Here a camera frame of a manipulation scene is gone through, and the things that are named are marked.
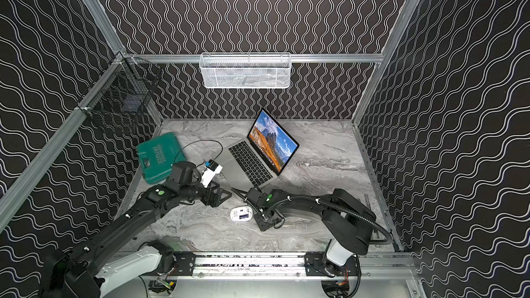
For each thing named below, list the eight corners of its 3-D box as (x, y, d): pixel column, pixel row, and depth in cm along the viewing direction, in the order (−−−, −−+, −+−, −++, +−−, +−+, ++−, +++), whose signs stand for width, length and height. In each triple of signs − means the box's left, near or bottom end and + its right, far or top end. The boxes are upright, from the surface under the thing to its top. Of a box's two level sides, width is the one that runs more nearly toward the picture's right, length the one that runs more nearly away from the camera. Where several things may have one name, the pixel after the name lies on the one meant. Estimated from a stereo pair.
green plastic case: (151, 187, 96) (145, 181, 92) (140, 150, 109) (135, 143, 105) (191, 168, 103) (188, 162, 98) (176, 136, 116) (172, 129, 111)
